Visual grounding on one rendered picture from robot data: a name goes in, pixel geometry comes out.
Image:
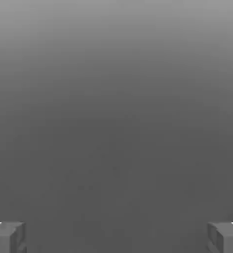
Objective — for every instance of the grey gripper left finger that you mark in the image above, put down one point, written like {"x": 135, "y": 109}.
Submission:
{"x": 6, "y": 238}

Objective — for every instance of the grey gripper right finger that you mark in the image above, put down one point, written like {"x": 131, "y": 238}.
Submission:
{"x": 227, "y": 238}

